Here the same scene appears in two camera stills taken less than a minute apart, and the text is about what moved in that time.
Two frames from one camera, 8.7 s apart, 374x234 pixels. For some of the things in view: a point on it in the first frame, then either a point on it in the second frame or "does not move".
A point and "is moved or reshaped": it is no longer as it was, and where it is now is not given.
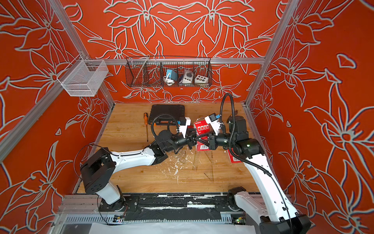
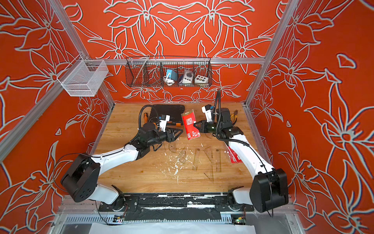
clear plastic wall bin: [84, 78] does not move
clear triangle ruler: [210, 154] does not move
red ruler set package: [202, 127] is moved or reshaped
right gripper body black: [222, 141] to [213, 127]
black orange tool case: [177, 110] does not move
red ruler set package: [233, 159] does not move
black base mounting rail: [175, 207] does not move
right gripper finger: [208, 135] to [198, 125]
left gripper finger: [193, 132] to [176, 130]
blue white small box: [173, 75] does not move
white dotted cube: [199, 79] does not move
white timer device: [188, 75] does not move
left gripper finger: [192, 144] to [177, 133]
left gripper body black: [178, 143] to [159, 137]
